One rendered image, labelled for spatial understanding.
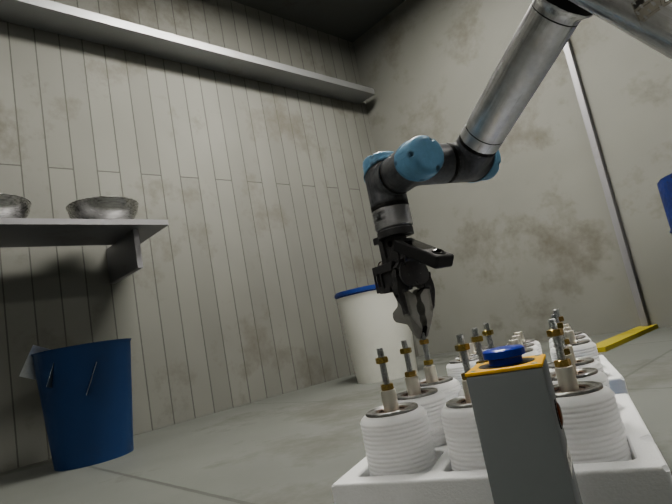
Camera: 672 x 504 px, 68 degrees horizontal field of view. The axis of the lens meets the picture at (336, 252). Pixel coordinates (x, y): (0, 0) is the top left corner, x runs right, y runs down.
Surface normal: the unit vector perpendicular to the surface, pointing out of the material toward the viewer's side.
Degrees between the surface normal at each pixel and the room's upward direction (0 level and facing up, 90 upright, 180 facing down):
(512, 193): 90
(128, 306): 90
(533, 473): 90
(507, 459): 90
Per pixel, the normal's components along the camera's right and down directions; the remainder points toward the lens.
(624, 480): -0.42, -0.06
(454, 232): -0.73, 0.04
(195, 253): 0.65, -0.24
